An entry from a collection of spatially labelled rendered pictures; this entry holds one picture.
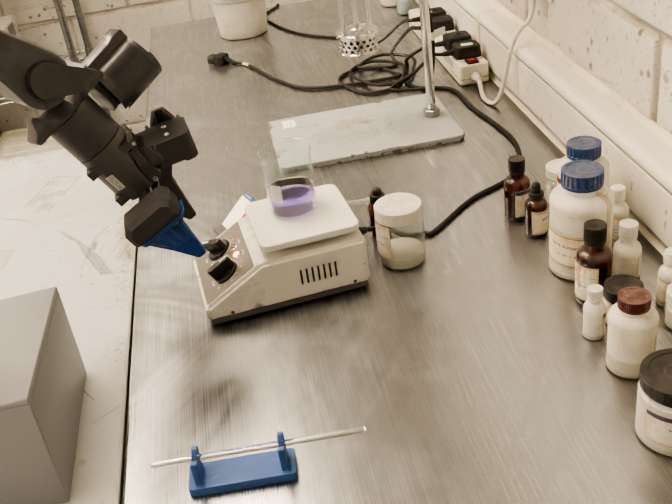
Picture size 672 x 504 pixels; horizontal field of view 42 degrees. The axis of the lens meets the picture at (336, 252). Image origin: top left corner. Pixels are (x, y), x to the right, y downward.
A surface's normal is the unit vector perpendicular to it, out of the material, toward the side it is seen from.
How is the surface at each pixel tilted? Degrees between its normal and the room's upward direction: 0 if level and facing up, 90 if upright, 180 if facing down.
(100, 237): 0
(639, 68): 90
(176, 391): 0
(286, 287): 90
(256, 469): 0
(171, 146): 92
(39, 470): 90
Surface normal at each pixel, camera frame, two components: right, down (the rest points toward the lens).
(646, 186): -0.98, 0.19
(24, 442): 0.16, 0.50
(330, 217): -0.12, -0.85
